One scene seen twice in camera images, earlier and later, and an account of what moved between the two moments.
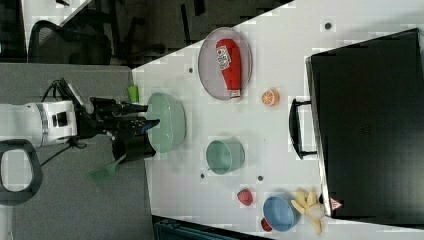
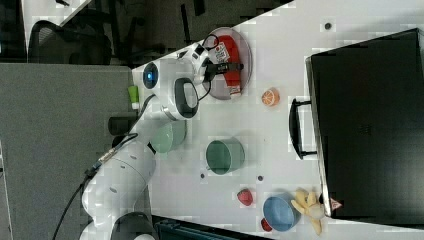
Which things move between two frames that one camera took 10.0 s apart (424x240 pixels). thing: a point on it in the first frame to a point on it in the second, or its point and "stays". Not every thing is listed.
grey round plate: x=211 y=73 stays
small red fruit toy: x=266 y=226 stays
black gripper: x=105 y=115 to x=218 y=68
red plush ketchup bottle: x=229 y=61 stays
